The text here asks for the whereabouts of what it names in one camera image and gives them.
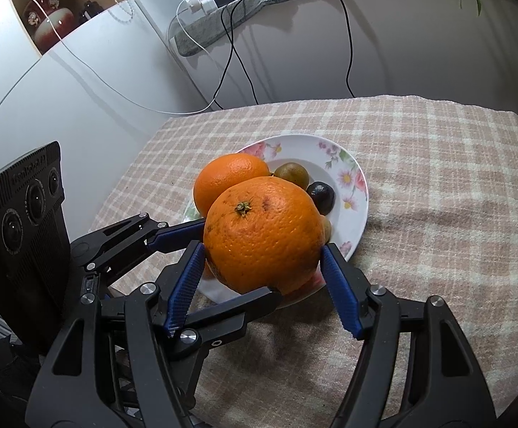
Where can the red and white vase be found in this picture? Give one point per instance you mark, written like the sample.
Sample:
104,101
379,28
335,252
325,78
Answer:
51,22

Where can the white cabinet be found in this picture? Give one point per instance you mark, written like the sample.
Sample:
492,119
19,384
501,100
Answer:
107,44

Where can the beige plaid table cloth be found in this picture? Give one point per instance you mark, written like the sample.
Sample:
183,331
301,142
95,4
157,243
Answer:
419,187

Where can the white floral plate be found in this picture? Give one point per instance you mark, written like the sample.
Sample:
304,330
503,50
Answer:
299,151

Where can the dark purple round fruit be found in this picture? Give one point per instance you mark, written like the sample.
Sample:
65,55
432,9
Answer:
323,196

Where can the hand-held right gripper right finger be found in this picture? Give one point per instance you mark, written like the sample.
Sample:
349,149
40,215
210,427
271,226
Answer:
339,285

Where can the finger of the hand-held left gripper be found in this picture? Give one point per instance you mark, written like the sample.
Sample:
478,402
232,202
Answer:
236,307
174,236

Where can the tan longan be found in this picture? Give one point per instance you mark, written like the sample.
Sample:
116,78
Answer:
327,227

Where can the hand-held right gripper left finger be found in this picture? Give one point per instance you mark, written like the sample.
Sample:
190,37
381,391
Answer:
187,285

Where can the white charger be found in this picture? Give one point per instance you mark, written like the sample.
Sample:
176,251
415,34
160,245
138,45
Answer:
198,1

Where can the large orange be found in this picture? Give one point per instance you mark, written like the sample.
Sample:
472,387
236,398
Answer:
263,236
227,178

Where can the small black object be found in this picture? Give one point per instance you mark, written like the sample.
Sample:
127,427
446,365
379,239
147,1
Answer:
90,11

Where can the green-brown round fruit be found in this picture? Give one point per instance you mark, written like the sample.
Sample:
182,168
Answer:
291,174

